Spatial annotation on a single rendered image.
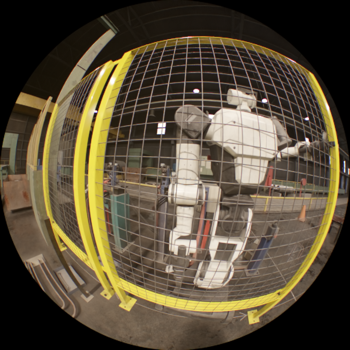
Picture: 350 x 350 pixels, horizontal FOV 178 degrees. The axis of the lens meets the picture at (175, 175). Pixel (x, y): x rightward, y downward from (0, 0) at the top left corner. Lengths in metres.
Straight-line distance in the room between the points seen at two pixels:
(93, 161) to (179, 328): 1.24
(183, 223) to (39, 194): 1.68
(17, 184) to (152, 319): 3.30
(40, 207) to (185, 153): 1.77
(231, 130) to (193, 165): 0.17
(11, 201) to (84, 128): 3.06
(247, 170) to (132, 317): 1.24
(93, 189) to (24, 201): 3.08
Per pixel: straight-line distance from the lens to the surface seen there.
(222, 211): 0.49
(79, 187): 0.63
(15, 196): 3.43
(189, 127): 0.38
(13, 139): 9.85
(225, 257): 0.63
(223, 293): 1.16
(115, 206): 1.36
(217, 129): 0.38
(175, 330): 1.15
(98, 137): 0.48
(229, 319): 1.08
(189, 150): 0.39
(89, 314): 1.27
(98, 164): 0.48
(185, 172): 0.40
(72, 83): 2.21
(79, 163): 0.61
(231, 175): 0.38
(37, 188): 1.74
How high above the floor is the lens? 1.13
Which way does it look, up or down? 3 degrees down
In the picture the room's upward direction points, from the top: 5 degrees clockwise
